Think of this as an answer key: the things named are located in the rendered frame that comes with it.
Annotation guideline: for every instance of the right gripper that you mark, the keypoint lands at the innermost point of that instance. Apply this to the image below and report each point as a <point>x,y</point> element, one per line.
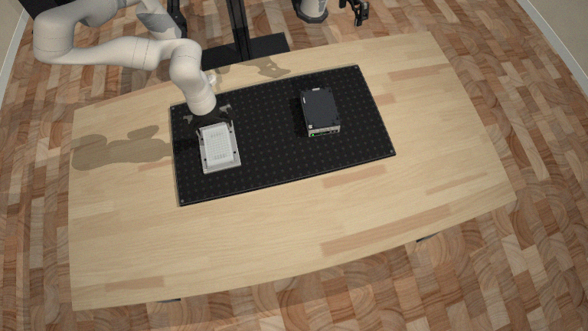
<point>226,111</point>

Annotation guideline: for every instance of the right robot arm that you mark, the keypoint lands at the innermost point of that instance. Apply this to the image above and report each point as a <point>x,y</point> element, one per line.
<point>53,43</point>

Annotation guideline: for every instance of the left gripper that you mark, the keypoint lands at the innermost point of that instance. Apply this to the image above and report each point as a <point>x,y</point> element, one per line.
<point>363,9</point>

